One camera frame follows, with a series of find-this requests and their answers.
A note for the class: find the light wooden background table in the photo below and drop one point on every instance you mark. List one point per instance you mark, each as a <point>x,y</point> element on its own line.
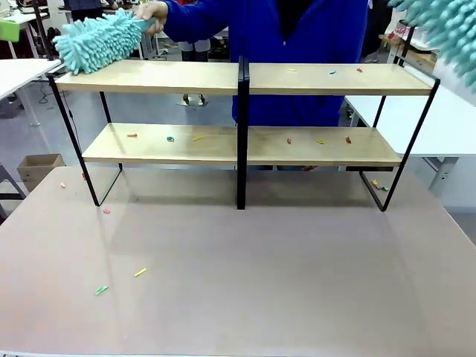
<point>422,52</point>

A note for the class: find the white table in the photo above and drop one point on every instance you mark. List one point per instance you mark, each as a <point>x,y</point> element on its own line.
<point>18,74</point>
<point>439,126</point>

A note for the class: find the wooden shelf unit black frame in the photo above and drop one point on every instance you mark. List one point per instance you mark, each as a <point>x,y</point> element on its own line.
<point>148,76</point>
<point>334,83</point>

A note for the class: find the brown cardboard box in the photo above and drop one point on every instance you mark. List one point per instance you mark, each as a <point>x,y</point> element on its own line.
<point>41,173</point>

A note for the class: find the person torso blue sweater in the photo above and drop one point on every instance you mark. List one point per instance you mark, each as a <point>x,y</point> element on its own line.
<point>290,37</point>

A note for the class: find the green chair back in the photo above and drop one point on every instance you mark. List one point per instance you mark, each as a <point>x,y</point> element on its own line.
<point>9,31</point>

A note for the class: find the person right forearm blue sleeve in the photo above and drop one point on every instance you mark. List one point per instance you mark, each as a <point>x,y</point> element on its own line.
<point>201,18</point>

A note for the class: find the person left hand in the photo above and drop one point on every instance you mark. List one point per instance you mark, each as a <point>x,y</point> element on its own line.
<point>308,168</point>

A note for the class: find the black metal pole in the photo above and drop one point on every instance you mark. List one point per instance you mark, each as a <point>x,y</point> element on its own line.
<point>42,29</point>
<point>408,41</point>

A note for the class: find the teal microfiber duster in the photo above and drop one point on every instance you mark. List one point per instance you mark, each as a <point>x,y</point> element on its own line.
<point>453,29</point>
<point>96,41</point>

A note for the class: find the person right hand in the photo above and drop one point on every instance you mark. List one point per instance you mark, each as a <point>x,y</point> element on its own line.
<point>156,13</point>

